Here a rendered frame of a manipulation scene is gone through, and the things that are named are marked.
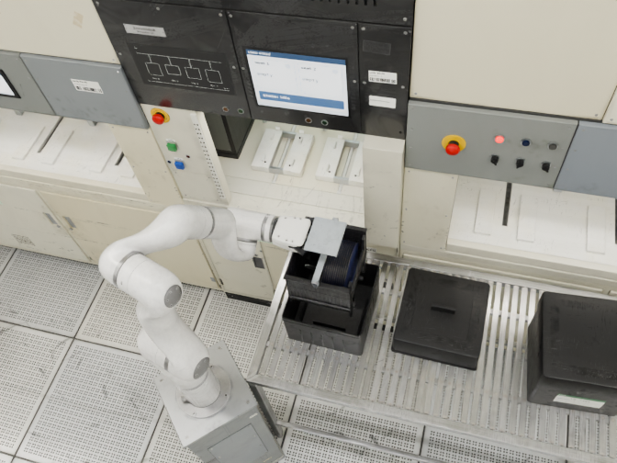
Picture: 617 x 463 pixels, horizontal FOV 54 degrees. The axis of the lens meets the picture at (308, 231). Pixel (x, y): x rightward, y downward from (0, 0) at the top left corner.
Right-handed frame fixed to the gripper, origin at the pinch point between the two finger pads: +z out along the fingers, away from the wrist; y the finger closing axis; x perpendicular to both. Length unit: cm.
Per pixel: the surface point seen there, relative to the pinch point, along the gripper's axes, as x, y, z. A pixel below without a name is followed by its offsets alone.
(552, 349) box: -25, 7, 71
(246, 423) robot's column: -63, 43, -21
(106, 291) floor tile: -126, -17, -136
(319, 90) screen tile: 30.2, -29.7, -7.8
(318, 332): -37.4, 13.6, -1.1
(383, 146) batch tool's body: 14.2, -26.8, 11.5
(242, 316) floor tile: -126, -21, -59
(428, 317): -40, -2, 33
